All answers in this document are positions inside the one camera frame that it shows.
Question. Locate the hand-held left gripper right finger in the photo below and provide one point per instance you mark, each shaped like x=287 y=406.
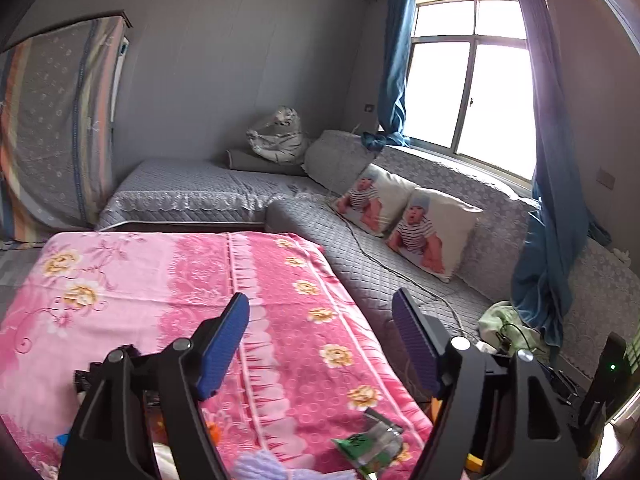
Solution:
x=412 y=340

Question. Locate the yellow bin with black liner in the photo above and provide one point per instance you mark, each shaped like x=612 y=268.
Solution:
x=475 y=462

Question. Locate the grey quilted corner sofa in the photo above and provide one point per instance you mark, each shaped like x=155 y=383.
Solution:
x=360 y=250

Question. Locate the green snack wrapper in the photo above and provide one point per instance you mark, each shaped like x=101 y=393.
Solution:
x=360 y=447

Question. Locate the light green cloth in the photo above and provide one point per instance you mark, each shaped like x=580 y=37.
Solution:
x=500 y=317

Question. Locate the baby print pillow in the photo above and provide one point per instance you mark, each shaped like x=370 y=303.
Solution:
x=430 y=230
x=370 y=195

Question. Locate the pink floral blanket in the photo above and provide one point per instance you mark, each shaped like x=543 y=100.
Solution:
x=150 y=280

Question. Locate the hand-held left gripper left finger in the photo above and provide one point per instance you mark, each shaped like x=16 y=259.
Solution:
x=220 y=345

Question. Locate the large framed window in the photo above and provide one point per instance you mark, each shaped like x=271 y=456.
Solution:
x=495 y=100

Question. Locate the white power strip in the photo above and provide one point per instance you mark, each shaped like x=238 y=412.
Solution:
x=485 y=347

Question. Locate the grey bolster cushion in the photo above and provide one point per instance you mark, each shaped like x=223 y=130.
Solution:
x=240 y=160

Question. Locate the side window with green grille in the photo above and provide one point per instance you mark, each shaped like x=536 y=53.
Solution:
x=632 y=350

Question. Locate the small white object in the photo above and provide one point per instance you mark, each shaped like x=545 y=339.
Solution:
x=622 y=255

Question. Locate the beige wall switch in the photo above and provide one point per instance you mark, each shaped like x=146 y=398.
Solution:
x=606 y=180

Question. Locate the purple knitted item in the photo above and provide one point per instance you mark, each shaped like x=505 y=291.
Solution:
x=260 y=465

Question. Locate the blue plastic scrap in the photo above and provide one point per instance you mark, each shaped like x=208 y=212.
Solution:
x=61 y=439

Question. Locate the blue curtain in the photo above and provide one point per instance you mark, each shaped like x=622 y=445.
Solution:
x=395 y=60
x=545 y=260

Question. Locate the white tiger plush toy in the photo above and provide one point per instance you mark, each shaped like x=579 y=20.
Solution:
x=285 y=140

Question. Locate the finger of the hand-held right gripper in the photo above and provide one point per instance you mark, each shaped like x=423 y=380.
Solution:
x=562 y=390

